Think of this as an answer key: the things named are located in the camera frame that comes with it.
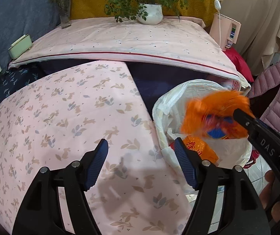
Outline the orange plastic bag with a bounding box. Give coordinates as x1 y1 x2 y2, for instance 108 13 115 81
180 91 252 168

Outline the trash bin with white liner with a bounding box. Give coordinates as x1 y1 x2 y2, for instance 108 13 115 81
152 79 252 194

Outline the person's right hand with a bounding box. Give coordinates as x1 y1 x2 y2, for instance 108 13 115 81
259 170 280 223

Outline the red thermos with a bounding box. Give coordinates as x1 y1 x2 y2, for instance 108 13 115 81
243 149 260 169

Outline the pink floral tablecloth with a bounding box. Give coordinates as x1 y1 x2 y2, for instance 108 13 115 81
0 61 191 234

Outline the red cushion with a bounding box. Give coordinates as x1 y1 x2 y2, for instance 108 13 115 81
224 47 254 83

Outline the navy floral cloth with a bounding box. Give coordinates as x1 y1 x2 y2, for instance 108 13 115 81
0 66 45 152

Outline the beige curtain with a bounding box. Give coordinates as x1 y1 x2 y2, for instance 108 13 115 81
221 0 280 76

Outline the pink mattress pad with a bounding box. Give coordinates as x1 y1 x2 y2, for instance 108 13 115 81
9 17 251 91

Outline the pink electric kettle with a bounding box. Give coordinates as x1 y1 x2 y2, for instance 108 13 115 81
209 13 241 50

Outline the green tissue box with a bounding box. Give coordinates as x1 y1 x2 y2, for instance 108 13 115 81
8 34 32 60

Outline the glass vase with flowers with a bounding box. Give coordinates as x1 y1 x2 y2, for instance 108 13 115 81
50 0 71 29

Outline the white cable with switch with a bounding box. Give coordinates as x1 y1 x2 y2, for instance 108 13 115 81
213 0 223 47

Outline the blue wall cloth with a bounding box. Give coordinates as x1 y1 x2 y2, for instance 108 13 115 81
0 0 60 68

